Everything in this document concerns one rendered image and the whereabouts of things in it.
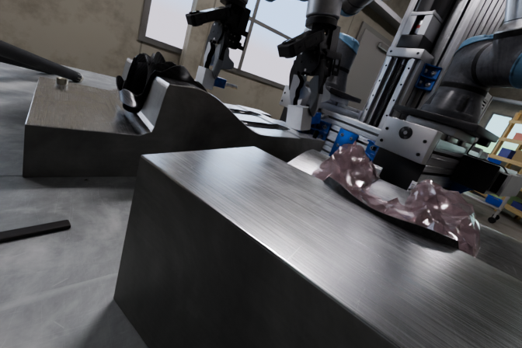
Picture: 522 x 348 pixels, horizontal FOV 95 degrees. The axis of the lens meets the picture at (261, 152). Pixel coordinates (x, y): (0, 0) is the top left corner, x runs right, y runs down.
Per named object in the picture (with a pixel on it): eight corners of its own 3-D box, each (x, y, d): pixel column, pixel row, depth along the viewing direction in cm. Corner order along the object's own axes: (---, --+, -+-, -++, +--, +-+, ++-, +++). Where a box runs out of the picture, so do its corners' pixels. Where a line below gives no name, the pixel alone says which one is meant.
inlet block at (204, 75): (230, 93, 80) (234, 78, 79) (238, 97, 77) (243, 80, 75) (193, 83, 72) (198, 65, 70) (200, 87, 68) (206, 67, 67)
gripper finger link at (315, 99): (335, 116, 57) (334, 76, 57) (319, 115, 54) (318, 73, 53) (324, 116, 60) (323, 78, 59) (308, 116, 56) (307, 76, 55)
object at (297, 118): (318, 124, 68) (321, 105, 66) (333, 128, 64) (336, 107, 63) (285, 127, 60) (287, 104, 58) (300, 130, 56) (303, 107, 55)
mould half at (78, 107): (251, 137, 77) (264, 95, 73) (311, 175, 58) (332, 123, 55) (36, 109, 43) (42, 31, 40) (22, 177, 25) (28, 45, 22)
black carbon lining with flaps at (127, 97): (253, 119, 67) (264, 85, 64) (293, 140, 55) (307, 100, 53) (106, 90, 44) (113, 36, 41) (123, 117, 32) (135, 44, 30)
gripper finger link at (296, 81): (306, 113, 64) (318, 78, 60) (290, 113, 60) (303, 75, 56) (298, 109, 66) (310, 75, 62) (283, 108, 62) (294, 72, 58)
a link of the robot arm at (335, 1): (328, -11, 48) (298, -2, 54) (325, 15, 49) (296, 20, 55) (349, 1, 53) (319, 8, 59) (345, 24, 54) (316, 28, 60)
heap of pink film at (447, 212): (339, 172, 46) (356, 133, 44) (446, 222, 37) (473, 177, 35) (269, 206, 24) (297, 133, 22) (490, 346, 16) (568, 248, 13)
